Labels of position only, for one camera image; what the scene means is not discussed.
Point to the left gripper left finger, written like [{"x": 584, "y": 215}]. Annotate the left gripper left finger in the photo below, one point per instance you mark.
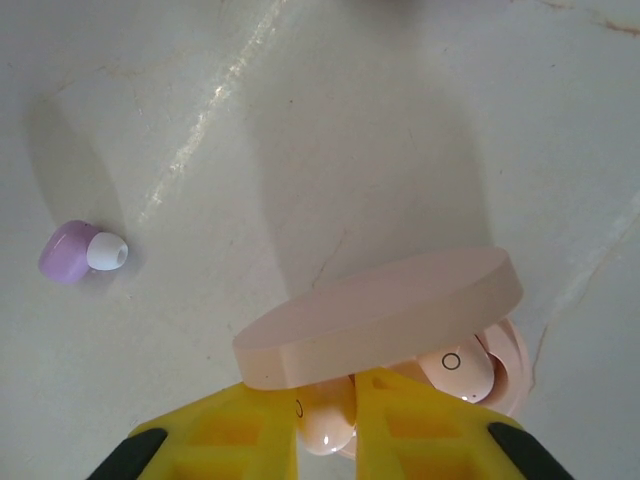
[{"x": 225, "y": 435}]

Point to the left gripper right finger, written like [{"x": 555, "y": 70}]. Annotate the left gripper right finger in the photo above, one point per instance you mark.
[{"x": 425, "y": 435}]

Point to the pink earbud charging case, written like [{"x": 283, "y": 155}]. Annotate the pink earbud charging case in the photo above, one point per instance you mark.
[{"x": 380, "y": 310}]

